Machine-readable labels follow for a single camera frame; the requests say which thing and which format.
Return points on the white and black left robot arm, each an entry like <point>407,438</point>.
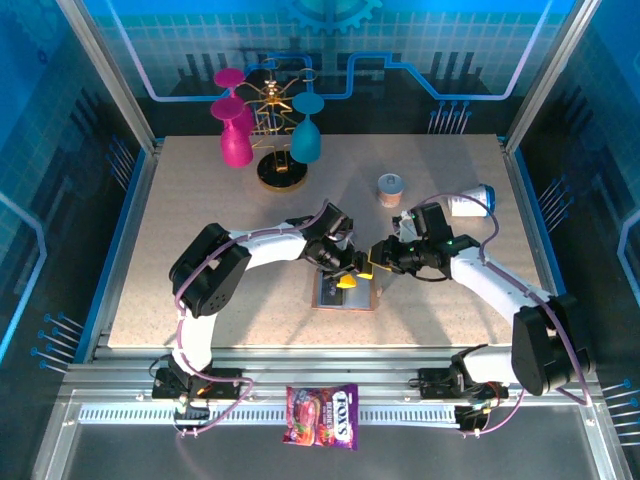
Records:
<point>210,272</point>

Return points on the small pink wine glass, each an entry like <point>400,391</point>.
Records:
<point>229,77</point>

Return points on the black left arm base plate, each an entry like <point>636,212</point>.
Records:
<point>225,382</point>

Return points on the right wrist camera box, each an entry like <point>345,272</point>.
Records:
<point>432,220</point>

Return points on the blue wine glass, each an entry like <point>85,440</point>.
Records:
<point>305,142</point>

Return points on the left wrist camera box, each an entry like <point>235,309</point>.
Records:
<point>337,220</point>

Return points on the small tin can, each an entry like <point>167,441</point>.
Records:
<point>389,192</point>

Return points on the white cup with blue lid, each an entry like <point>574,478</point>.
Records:
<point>472,202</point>

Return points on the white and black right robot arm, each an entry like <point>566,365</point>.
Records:
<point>547,350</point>

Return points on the large pink wine glass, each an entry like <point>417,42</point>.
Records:
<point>237,147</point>

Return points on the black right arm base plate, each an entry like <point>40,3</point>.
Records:
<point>432,382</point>

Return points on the Fox's candy bag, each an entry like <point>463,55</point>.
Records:
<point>320,415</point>

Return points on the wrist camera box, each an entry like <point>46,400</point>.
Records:
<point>432,220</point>
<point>337,220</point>

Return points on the aluminium frame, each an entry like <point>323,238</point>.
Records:
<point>325,372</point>

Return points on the tan leather card holder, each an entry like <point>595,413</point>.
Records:
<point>361,299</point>

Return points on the black vip credit card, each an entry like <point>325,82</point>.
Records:
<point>330,297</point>

